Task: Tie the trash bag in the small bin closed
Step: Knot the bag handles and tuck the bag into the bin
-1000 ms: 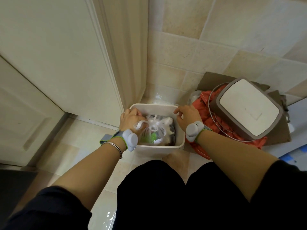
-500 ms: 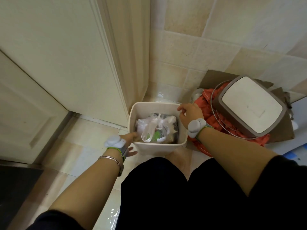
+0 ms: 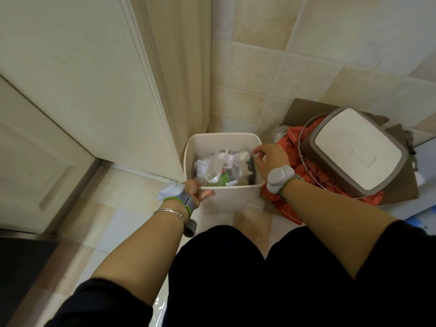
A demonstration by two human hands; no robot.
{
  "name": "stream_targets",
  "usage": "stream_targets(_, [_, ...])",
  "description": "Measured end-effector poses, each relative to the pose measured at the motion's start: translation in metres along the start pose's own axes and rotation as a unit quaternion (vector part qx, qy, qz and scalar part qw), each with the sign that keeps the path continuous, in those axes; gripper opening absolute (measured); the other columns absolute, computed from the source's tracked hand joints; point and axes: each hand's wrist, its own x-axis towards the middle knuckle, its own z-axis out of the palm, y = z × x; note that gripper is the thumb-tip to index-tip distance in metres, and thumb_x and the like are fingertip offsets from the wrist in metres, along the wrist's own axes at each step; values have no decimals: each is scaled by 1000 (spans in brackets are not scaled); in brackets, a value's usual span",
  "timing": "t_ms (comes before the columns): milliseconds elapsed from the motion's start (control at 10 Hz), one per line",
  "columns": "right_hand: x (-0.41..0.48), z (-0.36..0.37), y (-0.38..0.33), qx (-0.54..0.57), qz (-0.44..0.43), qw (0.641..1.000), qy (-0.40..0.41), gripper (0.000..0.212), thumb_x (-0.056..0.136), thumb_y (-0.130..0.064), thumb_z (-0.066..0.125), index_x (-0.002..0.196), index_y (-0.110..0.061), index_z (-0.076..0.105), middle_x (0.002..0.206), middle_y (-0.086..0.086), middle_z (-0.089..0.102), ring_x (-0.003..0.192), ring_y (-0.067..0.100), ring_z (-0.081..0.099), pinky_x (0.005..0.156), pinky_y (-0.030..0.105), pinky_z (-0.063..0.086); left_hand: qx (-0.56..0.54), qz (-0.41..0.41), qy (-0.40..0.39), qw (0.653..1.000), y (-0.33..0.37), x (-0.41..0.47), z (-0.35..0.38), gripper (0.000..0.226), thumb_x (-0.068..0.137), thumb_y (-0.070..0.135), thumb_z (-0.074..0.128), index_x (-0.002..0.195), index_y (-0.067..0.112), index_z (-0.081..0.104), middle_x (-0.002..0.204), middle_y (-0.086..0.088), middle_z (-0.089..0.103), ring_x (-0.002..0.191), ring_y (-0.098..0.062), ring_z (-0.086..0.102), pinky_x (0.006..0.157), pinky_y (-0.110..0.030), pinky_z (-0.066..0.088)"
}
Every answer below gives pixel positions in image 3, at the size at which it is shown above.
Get small clear plastic bag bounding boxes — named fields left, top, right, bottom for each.
left=271, top=125, right=291, bottom=145

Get person's left hand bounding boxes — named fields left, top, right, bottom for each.
left=183, top=179, right=216, bottom=208

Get person's left forearm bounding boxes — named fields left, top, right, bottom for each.
left=91, top=198, right=190, bottom=306

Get grey left wrist tracker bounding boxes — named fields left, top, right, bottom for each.
left=157, top=182, right=198, bottom=238

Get cream panelled door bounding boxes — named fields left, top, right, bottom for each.
left=0, top=76, right=96, bottom=235

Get person's right forearm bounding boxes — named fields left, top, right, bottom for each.
left=281, top=179, right=398, bottom=280

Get blue packet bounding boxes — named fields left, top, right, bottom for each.
left=405, top=207, right=436, bottom=236

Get white plastic trash bin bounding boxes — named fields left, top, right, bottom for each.
left=183, top=133, right=266, bottom=215

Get grey wrist tracker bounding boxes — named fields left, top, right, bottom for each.
left=157, top=182, right=198, bottom=238
left=266, top=165, right=304, bottom=198

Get orange plastic bag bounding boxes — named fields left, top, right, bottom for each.
left=260, top=117, right=385, bottom=225

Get black shirt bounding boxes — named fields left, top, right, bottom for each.
left=44, top=219, right=436, bottom=327

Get clear tied garbage bag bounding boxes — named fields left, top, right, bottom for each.
left=192, top=148, right=256, bottom=187

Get brown cardboard sheet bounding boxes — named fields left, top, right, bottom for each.
left=282, top=98, right=420, bottom=205

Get silver bracelet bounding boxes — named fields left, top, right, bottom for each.
left=152, top=208, right=186, bottom=226

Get brown and white bin lid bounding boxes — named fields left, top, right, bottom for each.
left=299, top=107, right=409, bottom=198

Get cream door frame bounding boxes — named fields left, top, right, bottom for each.
left=0, top=0, right=212, bottom=183

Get dark floor mat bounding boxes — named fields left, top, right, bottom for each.
left=0, top=236, right=59, bottom=327

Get grey right wrist tracker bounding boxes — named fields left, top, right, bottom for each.
left=266, top=165, right=304, bottom=198

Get person's right hand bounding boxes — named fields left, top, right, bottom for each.
left=252, top=144, right=291, bottom=181

